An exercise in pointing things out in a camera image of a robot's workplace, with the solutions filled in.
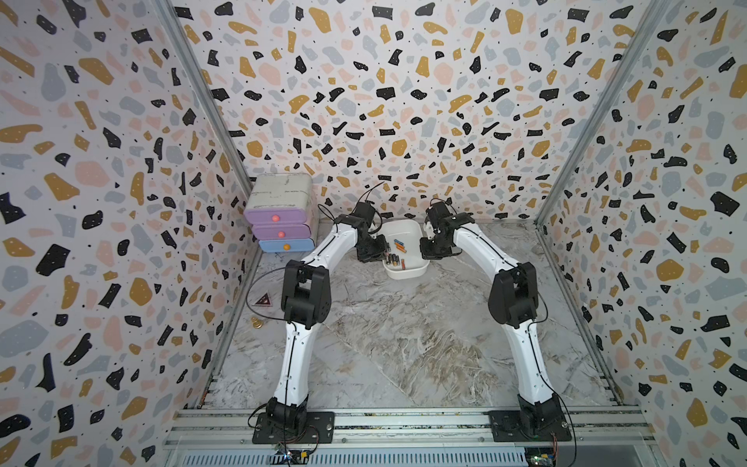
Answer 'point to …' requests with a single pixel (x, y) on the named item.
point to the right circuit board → (540, 456)
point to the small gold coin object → (257, 323)
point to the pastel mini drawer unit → (281, 212)
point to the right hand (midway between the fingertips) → (424, 255)
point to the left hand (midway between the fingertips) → (388, 254)
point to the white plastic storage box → (404, 236)
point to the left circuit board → (289, 457)
